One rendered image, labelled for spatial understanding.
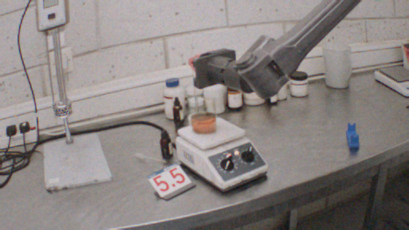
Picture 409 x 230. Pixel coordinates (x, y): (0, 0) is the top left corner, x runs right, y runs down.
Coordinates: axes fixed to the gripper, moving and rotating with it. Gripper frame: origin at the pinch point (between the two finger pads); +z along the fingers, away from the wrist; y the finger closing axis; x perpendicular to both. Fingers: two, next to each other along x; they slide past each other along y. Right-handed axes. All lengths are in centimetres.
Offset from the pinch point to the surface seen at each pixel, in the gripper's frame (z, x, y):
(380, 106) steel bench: -13, 26, -66
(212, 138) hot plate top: -4.6, 17.1, -0.2
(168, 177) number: -3.4, 23.3, 11.5
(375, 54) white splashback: 14, 20, -105
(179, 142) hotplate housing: 3.5, 19.5, 3.6
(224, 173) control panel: -12.4, 22.0, 2.8
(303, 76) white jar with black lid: 15, 19, -52
